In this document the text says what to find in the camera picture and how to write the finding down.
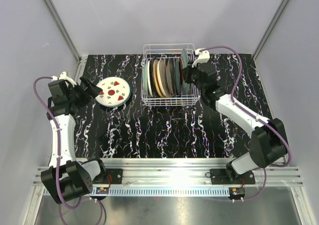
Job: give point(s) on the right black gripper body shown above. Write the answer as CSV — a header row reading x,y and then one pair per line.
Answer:
x,y
191,77

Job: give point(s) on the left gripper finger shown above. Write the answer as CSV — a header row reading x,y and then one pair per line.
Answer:
x,y
89,85
94,92

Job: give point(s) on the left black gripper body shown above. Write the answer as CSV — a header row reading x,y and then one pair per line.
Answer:
x,y
78,95

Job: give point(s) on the large teal bottom plate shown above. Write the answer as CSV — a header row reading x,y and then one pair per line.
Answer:
x,y
183,64

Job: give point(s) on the blue blossom branch plate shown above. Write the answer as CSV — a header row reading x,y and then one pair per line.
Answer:
x,y
177,76

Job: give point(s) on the brown rimmed plate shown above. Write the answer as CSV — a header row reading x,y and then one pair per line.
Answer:
x,y
169,77

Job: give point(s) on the cream pink leaf plate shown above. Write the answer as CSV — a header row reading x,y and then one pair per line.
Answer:
x,y
162,81

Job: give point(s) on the cream yellow leaf plate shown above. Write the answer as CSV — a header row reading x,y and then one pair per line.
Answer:
x,y
154,67

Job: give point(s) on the mint green floral plate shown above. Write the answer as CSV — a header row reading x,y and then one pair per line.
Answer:
x,y
145,83

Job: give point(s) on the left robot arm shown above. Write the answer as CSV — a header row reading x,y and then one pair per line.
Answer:
x,y
67,179

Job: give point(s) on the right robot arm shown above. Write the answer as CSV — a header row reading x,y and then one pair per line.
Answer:
x,y
268,136

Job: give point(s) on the white watermelon plate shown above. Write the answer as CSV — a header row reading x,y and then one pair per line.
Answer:
x,y
115,92

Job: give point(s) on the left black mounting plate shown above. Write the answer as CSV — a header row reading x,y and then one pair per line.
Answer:
x,y
113,175

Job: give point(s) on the black mounting plate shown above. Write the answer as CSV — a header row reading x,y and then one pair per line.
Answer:
x,y
219,177
113,175

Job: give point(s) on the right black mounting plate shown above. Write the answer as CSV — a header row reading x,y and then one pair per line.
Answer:
x,y
219,177

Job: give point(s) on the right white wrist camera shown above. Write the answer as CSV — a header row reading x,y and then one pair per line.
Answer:
x,y
201,56

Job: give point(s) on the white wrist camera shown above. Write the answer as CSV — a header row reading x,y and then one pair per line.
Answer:
x,y
201,56
63,76

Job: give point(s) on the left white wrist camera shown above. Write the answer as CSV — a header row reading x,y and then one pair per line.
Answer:
x,y
63,76

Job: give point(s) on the white wire dish rack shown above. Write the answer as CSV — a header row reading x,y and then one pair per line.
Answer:
x,y
166,51

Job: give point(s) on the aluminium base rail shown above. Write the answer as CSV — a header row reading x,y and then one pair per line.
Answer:
x,y
188,172

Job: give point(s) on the left aluminium frame post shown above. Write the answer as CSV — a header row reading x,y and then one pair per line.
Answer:
x,y
62,29

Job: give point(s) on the aluminium frame post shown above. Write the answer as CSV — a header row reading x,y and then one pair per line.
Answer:
x,y
271,26
62,29

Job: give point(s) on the white slotted cable duct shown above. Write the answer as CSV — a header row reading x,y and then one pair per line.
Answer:
x,y
161,192

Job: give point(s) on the right aluminium frame post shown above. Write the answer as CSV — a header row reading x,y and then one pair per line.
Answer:
x,y
271,26

